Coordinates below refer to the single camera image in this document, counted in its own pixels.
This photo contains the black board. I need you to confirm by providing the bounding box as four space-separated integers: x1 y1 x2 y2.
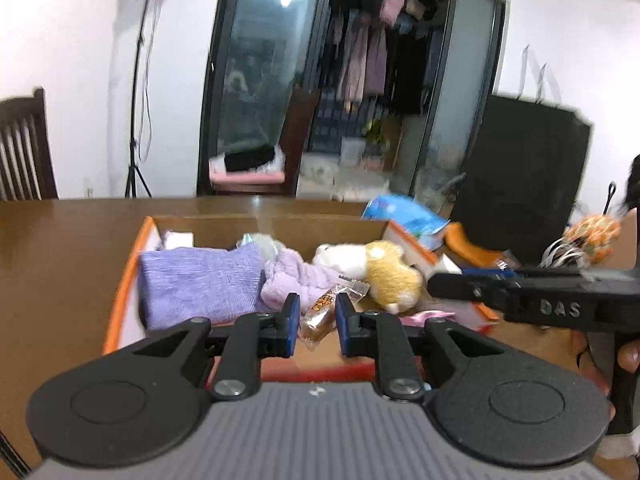
452 94 593 261

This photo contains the dark wooden chair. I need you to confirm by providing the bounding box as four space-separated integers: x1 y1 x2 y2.
0 87 60 202
209 87 321 196

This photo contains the red cardboard box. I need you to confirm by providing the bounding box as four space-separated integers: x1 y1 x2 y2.
102 215 501 383

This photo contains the glass sliding door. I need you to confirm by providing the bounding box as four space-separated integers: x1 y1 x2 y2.
197 0 506 201

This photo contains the yellow plush toy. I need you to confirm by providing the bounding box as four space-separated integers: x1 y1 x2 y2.
362 240 426 315

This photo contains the pink folded cloth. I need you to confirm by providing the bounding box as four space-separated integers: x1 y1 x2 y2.
210 157 286 186

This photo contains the rack of hanging clothes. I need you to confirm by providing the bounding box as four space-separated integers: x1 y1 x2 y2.
320 0 451 116

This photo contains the black tripod stand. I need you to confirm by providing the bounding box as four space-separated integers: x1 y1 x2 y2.
124 0 196 198

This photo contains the light purple fluffy towel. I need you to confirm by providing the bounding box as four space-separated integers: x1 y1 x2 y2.
261 249 346 311

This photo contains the white plush toy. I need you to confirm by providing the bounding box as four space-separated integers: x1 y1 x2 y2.
312 242 371 281

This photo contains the purple knit cloth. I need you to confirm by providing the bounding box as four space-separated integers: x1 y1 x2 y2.
137 244 271 331

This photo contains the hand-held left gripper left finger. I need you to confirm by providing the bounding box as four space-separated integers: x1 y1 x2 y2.
132 292 302 402

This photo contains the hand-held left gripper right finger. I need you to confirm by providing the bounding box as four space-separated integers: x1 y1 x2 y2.
334 292 506 403

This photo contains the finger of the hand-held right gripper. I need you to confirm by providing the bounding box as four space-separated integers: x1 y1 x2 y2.
427 269 511 313

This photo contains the orange plastic item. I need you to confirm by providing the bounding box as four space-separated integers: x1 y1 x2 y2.
442 222 506 268

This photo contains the iridescent plastic wrap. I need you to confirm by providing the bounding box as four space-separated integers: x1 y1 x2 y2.
242 232 287 261

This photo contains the brown snack packet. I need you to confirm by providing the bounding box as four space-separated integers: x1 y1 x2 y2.
299 280 371 347

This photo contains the person's right hand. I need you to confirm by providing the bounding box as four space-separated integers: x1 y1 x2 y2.
572 331 640 421

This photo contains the bright pink soft item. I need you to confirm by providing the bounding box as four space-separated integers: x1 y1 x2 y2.
400 310 456 328

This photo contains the light blue wipes pack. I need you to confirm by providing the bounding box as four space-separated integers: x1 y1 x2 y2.
361 194 451 252

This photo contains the black folded cloth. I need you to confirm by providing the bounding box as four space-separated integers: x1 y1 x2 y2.
224 144 276 173

